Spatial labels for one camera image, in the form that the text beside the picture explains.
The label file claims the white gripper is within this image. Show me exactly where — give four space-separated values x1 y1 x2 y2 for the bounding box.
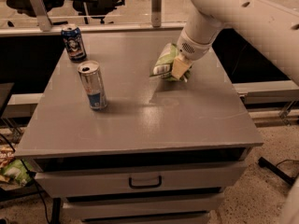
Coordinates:
171 30 211 79

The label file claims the green jalapeno chip bag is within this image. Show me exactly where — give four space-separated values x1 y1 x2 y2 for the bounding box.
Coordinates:
149 43 178 82

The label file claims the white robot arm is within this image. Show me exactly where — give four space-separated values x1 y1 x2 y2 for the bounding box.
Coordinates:
172 0 299 84

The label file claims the silver blue redbull can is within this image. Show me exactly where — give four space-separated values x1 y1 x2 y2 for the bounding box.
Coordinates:
78 61 107 110

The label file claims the dark blue soda can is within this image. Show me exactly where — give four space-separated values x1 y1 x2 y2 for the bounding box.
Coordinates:
61 24 87 62

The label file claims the green chip bag on floor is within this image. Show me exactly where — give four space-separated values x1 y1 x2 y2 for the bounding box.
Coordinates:
0 160 33 187

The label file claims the orange chip bag on floor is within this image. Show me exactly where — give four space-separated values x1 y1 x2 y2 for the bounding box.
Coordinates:
0 147 15 183

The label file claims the grey drawer cabinet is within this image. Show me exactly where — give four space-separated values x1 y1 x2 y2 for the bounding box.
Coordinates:
17 31 262 224

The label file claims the top grey drawer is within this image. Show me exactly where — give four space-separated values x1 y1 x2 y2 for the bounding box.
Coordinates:
36 161 246 197

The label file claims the grey drawer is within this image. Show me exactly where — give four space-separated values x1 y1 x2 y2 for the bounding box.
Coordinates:
36 161 246 197
63 193 224 219

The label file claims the black stand leg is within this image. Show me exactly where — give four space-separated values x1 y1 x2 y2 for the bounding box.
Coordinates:
258 157 295 186

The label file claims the middle grey drawer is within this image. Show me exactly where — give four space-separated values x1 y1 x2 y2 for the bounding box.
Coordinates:
63 193 224 219

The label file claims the dark side table edge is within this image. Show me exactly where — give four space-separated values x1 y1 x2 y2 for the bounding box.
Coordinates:
0 83 14 118

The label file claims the middle metal glass bracket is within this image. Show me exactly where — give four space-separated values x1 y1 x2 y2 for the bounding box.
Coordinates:
151 0 162 27

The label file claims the metal glass bracket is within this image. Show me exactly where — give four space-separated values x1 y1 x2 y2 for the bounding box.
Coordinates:
151 0 162 27
29 0 52 32

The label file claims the black drawer handle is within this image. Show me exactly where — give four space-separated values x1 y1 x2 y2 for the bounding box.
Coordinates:
128 175 163 189

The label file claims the left metal glass bracket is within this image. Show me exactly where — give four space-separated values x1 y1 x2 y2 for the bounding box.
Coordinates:
29 0 52 32

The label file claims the black floor cable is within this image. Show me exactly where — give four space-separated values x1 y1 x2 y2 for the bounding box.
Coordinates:
0 133 51 224

